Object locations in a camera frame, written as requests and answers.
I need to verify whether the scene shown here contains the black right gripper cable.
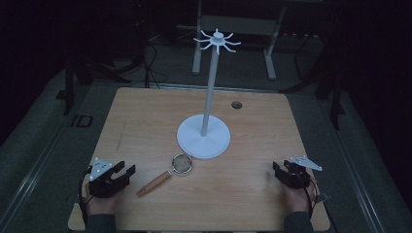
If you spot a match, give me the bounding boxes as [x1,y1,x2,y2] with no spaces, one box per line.
[300,173,319,221]

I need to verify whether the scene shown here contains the white desk frame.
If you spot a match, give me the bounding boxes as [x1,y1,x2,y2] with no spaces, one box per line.
[191,0,288,82]

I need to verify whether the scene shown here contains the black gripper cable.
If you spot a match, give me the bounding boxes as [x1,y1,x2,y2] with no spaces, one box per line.
[300,173,319,221]
[78,165,95,228]

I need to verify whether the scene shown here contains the mesh strainer with wooden handle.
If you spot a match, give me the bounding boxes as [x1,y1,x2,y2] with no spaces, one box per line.
[136,152,194,198]

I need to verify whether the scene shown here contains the white hook rack stand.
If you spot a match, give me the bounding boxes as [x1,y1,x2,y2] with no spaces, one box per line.
[176,28,243,160]

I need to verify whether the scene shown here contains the black metal stand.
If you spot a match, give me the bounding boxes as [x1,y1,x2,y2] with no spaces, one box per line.
[55,56,95,117]
[322,61,347,131]

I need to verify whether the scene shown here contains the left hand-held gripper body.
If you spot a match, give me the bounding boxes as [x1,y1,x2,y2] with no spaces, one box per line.
[87,157,126,199]

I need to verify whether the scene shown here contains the person's left hand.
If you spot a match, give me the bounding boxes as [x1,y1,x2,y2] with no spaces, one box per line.
[84,183,126,216]

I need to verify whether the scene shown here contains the black floor cables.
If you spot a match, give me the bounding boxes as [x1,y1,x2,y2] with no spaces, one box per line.
[141,40,170,89]

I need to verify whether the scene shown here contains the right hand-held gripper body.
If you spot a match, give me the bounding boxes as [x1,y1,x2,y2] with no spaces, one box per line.
[277,155,324,190]

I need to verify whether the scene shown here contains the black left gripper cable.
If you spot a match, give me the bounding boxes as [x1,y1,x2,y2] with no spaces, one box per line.
[78,165,95,228]

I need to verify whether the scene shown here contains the person's right hand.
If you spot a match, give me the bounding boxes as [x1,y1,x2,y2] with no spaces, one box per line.
[284,176,321,215]

